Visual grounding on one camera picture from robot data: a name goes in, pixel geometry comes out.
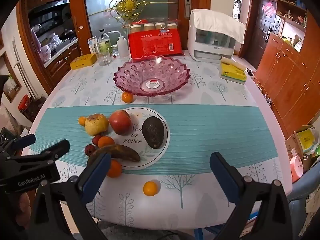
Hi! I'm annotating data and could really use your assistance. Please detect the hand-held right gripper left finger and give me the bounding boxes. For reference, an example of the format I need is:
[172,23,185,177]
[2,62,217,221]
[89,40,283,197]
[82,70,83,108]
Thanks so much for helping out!
[31,152,112,240]

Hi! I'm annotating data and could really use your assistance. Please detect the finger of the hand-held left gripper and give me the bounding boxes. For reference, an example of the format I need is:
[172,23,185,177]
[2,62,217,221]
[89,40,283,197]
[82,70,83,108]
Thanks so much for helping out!
[32,139,70,162]
[9,134,36,152]

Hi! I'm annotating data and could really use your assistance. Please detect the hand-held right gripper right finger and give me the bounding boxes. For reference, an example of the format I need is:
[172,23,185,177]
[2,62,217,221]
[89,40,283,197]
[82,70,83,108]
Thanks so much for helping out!
[209,152,293,240]

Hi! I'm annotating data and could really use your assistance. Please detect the brown overripe banana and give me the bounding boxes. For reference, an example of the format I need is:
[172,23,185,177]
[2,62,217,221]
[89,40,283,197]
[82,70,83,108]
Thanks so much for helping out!
[87,144,141,165]

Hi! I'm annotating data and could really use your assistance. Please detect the yellow apple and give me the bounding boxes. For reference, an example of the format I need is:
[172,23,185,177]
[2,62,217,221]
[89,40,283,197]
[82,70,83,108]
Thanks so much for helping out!
[84,113,110,137]

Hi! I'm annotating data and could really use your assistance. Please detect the red apple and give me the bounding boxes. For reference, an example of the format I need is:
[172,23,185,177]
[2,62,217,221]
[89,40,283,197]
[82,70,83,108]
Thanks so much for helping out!
[109,110,132,135]

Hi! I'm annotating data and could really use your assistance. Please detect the dark avocado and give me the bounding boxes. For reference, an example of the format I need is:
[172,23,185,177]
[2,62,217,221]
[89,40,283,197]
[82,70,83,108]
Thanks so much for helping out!
[142,116,165,149]

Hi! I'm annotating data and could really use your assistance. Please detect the pink glass fruit bowl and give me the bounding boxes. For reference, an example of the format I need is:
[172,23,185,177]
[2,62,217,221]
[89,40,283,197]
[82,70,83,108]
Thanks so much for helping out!
[113,55,190,97]

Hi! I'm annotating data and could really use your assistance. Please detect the person's left hand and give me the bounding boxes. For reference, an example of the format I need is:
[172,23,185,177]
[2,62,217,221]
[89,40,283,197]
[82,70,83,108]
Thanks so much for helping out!
[15,192,33,230]

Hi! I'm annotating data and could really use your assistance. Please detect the teal placemat with round print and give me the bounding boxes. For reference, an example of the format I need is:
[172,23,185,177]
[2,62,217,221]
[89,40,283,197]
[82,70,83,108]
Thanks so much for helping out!
[30,104,278,169]

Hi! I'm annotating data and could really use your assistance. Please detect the pink plastic container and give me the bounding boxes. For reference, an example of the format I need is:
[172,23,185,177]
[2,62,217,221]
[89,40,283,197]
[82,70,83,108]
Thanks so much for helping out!
[290,155,304,183]

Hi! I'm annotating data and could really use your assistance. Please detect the brown cardboard box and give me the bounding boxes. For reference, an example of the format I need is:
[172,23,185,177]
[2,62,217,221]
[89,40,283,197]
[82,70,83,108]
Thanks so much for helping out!
[285,125,320,170]

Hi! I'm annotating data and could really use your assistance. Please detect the blue chair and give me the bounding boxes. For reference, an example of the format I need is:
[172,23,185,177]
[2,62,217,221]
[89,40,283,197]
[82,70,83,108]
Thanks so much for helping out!
[287,170,320,240]

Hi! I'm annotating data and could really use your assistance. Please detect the yellow cardboard box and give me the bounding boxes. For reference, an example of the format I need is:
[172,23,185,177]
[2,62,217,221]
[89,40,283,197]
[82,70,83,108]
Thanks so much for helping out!
[69,53,97,70]

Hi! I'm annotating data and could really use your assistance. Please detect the clear drinking glass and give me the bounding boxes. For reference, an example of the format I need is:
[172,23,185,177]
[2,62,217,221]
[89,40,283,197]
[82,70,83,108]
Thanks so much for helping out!
[94,42,112,67]

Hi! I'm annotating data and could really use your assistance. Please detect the yellow sponge pack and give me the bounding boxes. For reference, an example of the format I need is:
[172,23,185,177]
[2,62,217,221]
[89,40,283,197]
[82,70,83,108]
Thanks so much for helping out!
[219,56,248,85]

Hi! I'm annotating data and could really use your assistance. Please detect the white carton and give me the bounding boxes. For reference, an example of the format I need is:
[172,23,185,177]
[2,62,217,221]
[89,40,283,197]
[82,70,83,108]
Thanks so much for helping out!
[87,36,99,54]

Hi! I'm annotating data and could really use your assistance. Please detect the wooden cabinet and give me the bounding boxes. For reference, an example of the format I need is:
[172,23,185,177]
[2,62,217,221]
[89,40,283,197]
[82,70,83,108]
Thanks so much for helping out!
[255,32,320,133]

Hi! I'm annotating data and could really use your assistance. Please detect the clear plastic bottle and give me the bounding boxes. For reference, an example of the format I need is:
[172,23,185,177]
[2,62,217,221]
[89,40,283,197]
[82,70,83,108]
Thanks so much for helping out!
[98,29,111,58]

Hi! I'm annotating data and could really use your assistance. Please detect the white squeeze bottle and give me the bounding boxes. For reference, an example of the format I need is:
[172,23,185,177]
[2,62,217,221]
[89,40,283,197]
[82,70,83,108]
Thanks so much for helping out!
[106,31,129,58]

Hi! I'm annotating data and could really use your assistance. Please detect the white countertop appliance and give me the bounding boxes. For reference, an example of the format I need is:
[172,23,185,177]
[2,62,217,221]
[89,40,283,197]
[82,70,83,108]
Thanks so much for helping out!
[187,9,245,62]

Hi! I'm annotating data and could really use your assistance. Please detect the red package with jars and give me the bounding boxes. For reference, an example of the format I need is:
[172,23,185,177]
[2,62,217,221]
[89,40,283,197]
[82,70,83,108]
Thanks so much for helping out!
[128,25,184,59]

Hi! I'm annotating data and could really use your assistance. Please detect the dark wooden door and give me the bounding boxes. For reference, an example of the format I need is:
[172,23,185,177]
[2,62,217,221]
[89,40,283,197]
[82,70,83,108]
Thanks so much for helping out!
[246,0,278,68]

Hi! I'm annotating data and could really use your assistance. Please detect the white cloth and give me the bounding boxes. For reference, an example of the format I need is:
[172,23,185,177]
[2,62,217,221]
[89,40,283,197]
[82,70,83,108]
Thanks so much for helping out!
[191,9,246,44]

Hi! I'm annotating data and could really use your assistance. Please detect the gold door ornament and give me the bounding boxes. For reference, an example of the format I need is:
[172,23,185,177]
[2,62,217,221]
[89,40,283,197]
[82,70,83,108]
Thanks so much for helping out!
[104,0,180,22]

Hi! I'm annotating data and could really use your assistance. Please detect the wooden wall shelf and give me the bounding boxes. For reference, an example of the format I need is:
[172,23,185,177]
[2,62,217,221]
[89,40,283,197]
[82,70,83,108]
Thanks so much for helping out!
[271,0,308,53]

